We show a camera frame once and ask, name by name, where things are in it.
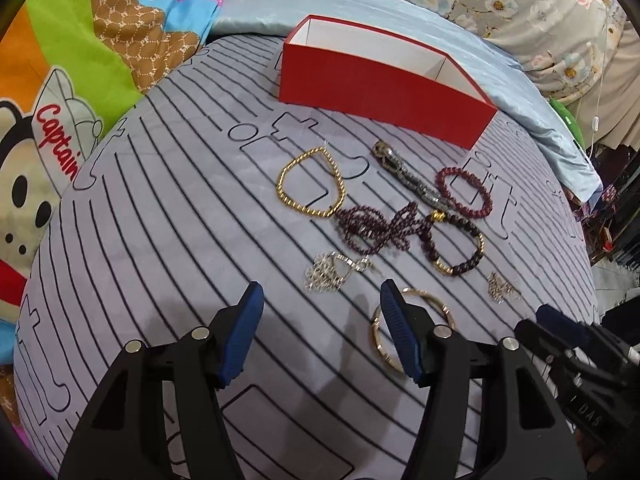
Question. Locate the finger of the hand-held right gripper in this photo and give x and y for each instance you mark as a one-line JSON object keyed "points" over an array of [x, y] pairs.
{"points": [[532, 332], [557, 319]]}

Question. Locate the floral pillow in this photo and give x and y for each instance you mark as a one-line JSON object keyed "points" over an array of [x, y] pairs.
{"points": [[525, 10]]}

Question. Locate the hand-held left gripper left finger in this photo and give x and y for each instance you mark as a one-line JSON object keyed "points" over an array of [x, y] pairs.
{"points": [[242, 330]]}

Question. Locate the red cardboard box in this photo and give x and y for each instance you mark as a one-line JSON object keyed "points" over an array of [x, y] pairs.
{"points": [[375, 85]]}

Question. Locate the green plastic object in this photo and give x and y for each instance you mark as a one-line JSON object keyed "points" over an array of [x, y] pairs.
{"points": [[567, 120]]}

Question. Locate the light blue pillow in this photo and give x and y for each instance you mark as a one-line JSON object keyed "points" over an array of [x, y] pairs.
{"points": [[350, 5]]}

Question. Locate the gold bangle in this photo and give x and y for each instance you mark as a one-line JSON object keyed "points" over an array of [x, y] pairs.
{"points": [[442, 301]]}

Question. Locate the long garnet bead strand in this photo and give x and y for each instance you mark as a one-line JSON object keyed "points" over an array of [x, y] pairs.
{"points": [[395, 225]]}

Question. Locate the silver wristwatch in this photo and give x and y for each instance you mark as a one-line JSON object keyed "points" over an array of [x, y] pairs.
{"points": [[400, 167]]}

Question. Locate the cartoon printed blanket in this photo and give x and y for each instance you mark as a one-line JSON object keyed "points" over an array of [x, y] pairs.
{"points": [[75, 35]]}

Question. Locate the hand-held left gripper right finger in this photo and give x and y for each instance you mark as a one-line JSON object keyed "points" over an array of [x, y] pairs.
{"points": [[400, 330]]}

